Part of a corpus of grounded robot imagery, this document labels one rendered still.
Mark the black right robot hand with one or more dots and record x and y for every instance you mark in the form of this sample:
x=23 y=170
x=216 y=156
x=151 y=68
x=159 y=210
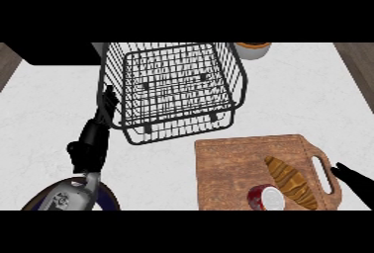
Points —
x=355 y=181

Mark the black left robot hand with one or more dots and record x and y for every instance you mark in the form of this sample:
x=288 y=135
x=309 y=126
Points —
x=90 y=141

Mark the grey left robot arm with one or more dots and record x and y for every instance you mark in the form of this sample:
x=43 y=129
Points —
x=72 y=196

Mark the red can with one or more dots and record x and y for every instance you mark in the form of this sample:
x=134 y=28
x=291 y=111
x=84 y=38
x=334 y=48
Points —
x=264 y=197

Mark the brown wooden cutting board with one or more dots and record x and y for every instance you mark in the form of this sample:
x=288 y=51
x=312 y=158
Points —
x=233 y=174

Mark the brown croissant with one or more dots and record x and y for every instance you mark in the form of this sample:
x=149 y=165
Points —
x=291 y=183

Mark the black appliance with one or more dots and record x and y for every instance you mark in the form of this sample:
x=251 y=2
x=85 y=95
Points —
x=53 y=52

